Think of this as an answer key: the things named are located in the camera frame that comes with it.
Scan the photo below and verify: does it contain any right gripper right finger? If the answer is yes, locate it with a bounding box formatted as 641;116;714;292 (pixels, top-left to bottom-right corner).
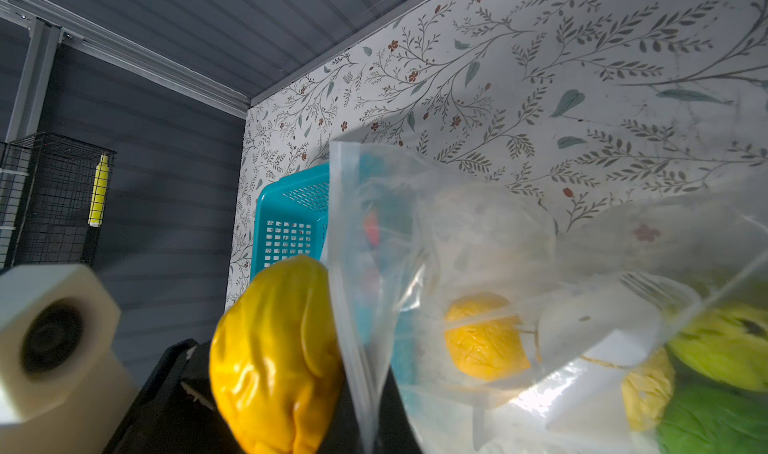
376;369;422;454

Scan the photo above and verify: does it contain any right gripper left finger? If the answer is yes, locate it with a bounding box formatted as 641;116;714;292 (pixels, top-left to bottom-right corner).
317;387;363;454

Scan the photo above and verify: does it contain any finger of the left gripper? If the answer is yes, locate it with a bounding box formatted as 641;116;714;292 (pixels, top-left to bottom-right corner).
104;339;240;453

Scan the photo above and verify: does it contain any yellow lemon toy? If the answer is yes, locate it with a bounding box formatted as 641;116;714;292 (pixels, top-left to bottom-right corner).
209;255;344;453

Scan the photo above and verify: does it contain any orange yellow round fruit toy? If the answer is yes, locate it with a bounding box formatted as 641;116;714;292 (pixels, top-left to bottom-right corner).
444;292;531;382

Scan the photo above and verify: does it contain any clear zip top bag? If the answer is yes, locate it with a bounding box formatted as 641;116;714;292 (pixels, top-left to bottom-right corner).
327;141;767;453

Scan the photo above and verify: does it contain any red strawberry toy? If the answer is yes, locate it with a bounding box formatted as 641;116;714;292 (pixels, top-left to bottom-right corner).
363;210;380;247

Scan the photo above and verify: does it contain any teal plastic basket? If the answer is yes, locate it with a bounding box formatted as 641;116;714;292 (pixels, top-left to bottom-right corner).
250;164;329;277

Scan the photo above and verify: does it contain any pale yellow pear toy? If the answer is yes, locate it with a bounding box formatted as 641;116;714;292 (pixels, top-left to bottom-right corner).
621;347;676;432

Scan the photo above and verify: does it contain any green apple toy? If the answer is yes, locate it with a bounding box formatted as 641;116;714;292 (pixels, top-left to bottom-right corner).
657;384;767;453

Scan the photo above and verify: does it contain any green pear toy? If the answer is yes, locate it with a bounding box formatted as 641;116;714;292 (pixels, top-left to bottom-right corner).
667;302;767;393

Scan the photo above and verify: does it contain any yellow black marker pen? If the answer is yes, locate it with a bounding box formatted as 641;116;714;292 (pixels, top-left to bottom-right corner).
88;153;109;228

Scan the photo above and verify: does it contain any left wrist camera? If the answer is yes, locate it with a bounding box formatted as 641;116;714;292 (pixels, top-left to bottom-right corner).
1;264;138;453

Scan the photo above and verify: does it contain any black wire basket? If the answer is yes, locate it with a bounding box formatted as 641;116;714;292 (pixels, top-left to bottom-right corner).
1;132;115;271

